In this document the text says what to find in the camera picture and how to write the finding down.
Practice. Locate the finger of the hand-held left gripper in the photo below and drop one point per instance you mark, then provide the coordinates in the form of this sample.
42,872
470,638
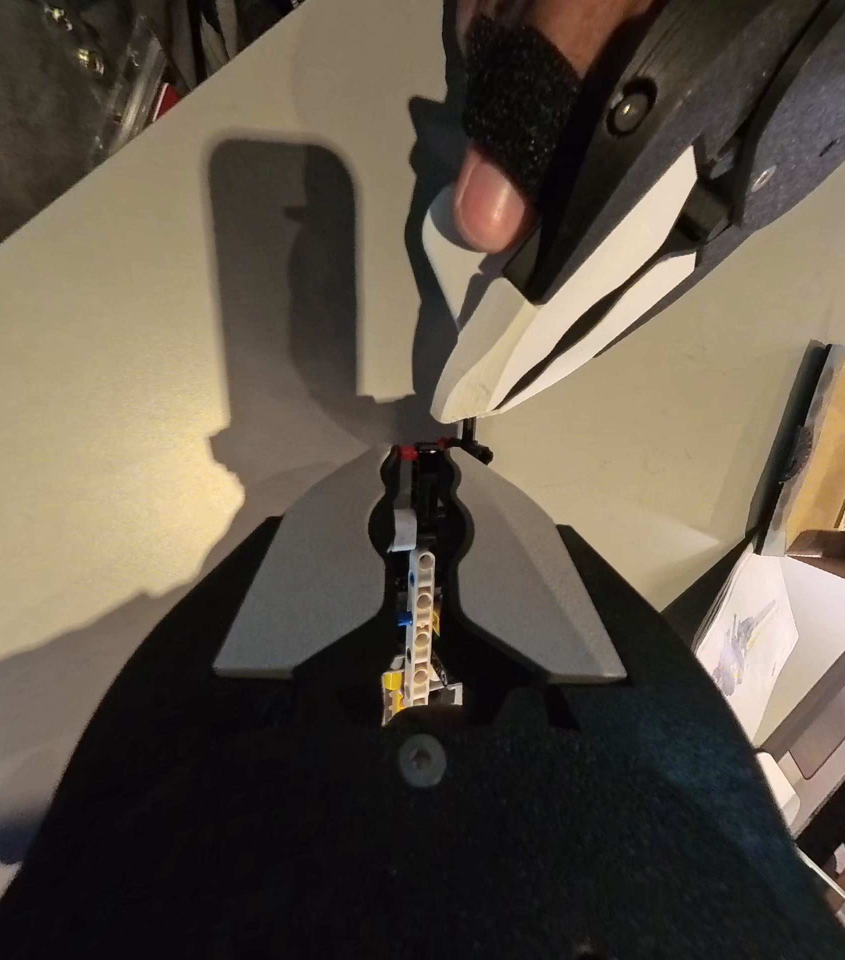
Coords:
587,341
490,352

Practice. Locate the person's left hand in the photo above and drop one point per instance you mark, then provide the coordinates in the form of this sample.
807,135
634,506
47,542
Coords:
494,210

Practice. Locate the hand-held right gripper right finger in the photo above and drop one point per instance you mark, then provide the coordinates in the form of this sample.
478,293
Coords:
535,592

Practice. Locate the multicoloured lego model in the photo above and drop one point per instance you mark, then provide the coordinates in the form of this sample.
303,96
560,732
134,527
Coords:
422,600

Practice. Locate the clear plastic bag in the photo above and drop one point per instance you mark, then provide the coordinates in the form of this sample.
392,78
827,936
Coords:
115,75

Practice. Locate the lego instruction booklet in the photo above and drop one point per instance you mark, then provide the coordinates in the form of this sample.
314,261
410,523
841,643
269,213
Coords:
745,637

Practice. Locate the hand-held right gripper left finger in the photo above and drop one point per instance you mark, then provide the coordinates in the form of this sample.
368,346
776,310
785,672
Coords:
302,592

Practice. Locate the black lego pin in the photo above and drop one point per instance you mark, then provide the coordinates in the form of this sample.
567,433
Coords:
470,433

